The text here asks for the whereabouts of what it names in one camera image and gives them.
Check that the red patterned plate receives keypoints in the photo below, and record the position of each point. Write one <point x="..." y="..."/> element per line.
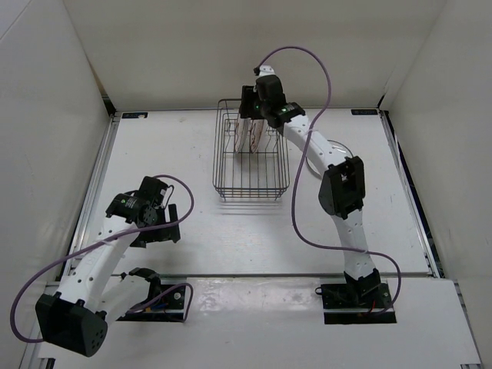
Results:
<point x="241" y="127"/>
<point x="256" y="130"/>

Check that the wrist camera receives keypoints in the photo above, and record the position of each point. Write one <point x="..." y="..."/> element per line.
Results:
<point x="152" y="190"/>
<point x="271" y="86"/>

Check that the wire dish rack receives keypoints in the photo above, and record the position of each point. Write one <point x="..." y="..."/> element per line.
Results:
<point x="262" y="176"/>

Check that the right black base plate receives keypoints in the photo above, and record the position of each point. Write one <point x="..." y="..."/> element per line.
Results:
<point x="341" y="308"/>

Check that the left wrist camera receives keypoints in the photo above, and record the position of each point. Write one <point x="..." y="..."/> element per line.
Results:
<point x="152" y="190"/>

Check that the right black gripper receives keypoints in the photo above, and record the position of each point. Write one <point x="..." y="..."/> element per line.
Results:
<point x="249" y="97"/>

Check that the blue corner label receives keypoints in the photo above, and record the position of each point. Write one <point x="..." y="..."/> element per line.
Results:
<point x="358" y="111"/>
<point x="134" y="115"/>

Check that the black patterned white plate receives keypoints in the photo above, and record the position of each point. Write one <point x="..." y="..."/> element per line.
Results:
<point x="339" y="147"/>

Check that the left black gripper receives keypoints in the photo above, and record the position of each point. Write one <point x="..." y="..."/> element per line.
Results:
<point x="171" y="233"/>

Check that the left blue corner label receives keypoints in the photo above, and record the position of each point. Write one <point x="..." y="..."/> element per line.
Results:
<point x="134" y="115"/>

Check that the right blue corner label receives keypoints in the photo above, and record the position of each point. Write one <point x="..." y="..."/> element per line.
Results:
<point x="358" y="111"/>

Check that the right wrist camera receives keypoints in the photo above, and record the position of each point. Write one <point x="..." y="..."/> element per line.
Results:
<point x="271" y="86"/>

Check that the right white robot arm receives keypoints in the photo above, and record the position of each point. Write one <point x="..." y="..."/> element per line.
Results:
<point x="342" y="191"/>

